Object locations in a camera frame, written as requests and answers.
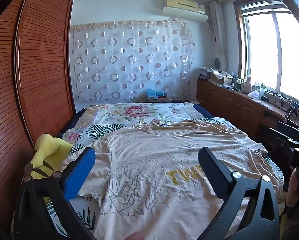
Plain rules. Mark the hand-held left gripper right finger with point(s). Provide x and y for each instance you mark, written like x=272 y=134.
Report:
x=214 y=170

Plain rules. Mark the white plastic bag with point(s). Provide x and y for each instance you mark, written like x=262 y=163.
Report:
x=254 y=95

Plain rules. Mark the small black box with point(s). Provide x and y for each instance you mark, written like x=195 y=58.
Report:
x=265 y=98

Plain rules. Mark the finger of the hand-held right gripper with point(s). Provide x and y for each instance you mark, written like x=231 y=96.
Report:
x=297 y=129
x=284 y=136

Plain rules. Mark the floral quilt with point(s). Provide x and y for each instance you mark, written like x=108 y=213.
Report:
x=129 y=111

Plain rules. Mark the green capped bottle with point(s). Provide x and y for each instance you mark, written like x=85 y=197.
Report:
x=262 y=90

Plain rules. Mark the dark oval object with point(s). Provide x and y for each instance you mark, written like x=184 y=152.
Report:
x=217 y=63

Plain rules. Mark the wall air conditioner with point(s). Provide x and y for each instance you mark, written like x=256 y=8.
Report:
x=182 y=10

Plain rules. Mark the cardboard box with blue cloth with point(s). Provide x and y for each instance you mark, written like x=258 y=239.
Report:
x=155 y=97

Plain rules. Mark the wooden framed window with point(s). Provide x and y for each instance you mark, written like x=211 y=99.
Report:
x=262 y=50

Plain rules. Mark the white window curtain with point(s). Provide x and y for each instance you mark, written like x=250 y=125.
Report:
x=218 y=30

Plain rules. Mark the stack of floral boxes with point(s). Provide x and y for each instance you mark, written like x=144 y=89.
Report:
x=205 y=73

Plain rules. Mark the black clamp stand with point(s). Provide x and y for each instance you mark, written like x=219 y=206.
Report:
x=292 y=111

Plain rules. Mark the wooden sideboard cabinet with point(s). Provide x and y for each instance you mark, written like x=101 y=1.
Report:
x=229 y=102

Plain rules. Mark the open cardboard box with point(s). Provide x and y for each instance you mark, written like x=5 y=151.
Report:
x=220 y=80

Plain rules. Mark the black flat device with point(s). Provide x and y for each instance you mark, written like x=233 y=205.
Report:
x=180 y=101

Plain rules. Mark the leaf print bedsheet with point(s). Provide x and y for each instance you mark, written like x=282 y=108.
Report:
x=99 y=130

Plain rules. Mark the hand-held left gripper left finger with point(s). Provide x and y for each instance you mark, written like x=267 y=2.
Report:
x=83 y=170

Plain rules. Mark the person's right hand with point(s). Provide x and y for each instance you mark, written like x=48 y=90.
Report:
x=295 y=187

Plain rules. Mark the circle patterned sheer curtain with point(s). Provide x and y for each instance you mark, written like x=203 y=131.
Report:
x=129 y=62

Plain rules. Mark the yellow plush toy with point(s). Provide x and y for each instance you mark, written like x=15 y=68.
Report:
x=49 y=147

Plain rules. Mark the beige printed t-shirt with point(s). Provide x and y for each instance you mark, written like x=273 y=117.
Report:
x=152 y=160

